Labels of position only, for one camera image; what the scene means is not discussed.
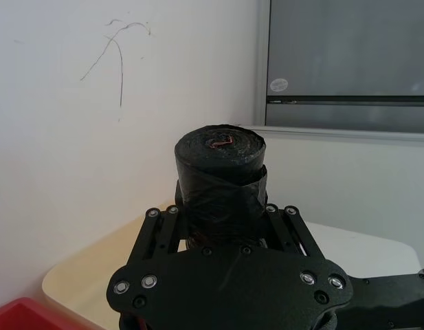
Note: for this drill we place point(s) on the black plastic bag roll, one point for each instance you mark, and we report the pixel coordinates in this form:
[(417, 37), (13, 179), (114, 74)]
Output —
[(220, 178)]

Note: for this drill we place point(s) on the red plastic tray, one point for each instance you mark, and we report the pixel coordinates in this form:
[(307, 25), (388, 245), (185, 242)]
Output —
[(29, 314)]

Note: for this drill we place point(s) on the grey framed window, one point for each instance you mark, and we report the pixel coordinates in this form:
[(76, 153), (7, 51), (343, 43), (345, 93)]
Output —
[(349, 51)]

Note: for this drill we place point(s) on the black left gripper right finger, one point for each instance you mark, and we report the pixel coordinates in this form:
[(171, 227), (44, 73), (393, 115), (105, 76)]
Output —
[(294, 233)]

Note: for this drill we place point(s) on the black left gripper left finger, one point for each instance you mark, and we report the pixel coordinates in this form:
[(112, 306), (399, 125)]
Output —
[(156, 233)]

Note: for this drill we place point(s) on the round white window sticker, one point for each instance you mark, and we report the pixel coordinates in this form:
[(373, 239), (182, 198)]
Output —
[(279, 85)]

